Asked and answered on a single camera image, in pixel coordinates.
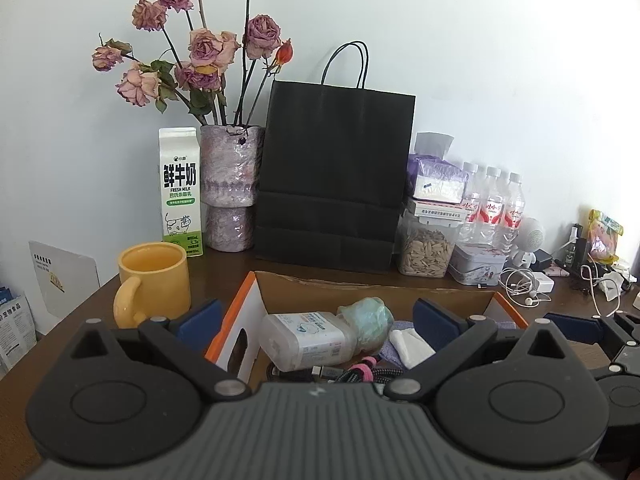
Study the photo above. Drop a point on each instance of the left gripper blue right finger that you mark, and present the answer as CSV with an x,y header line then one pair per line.
x,y
436,325

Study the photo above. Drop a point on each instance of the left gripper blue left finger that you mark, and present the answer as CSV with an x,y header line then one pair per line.
x,y
199,326

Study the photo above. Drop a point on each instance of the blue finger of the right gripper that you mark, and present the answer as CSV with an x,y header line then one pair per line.
x,y
583,330

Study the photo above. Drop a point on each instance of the white cloth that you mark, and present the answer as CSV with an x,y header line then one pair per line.
x,y
420,350

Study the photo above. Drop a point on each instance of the blue grey fabric pouch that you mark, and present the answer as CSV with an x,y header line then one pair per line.
x,y
395,349

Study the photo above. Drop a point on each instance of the clear bag green wrap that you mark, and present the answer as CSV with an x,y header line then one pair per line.
x,y
370,320

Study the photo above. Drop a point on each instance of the red pumpkin cardboard box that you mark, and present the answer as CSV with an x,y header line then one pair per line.
x,y
263,293

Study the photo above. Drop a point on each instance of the clear wet wipes box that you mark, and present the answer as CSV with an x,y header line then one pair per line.
x,y
297,341

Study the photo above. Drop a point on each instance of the yellow ceramic mug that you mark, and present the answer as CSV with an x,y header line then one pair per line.
x,y
154,281

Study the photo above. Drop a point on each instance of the black phone stand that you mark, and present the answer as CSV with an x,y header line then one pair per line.
x,y
581,247

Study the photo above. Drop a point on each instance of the floral metal tin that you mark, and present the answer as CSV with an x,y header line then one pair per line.
x,y
476,264

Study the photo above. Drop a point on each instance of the white earphones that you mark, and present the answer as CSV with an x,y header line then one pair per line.
x,y
514,282

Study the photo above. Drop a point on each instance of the clear seed container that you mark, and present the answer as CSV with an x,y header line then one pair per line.
x,y
426,245

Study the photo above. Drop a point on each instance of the yellow pink snack bag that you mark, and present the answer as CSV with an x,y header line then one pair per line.
x,y
603,233

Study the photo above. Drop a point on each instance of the left water bottle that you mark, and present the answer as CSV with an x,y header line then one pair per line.
x,y
471,201

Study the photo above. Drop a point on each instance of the water bottle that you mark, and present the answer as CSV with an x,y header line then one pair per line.
x,y
471,201
491,206
514,205

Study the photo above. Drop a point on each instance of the white robot figurine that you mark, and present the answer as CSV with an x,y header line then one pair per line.
x,y
529,240

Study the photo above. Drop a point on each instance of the white flat box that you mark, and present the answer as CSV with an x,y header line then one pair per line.
x,y
426,209

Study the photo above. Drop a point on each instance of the right water bottle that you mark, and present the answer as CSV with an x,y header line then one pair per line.
x,y
514,205

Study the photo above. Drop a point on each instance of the middle water bottle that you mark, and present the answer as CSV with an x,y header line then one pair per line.
x,y
491,206

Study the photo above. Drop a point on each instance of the white green milk carton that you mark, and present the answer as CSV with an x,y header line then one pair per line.
x,y
180,187

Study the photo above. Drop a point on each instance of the white paper card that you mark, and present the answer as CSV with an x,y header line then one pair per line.
x,y
63,281

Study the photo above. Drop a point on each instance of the purple tissue pack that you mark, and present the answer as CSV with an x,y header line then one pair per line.
x,y
429,176

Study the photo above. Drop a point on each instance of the purple textured vase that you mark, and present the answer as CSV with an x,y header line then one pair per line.
x,y
230,164

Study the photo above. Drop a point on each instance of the blue white booklets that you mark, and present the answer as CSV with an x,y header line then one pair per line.
x,y
17,329

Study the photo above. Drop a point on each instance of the black paper shopping bag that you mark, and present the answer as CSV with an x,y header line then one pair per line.
x,y
333,174

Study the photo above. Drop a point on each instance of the dried pink rose bouquet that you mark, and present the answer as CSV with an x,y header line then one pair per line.
x,y
209,72

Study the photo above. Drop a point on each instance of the white charger with cable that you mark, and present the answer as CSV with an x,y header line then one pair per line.
x,y
540,283

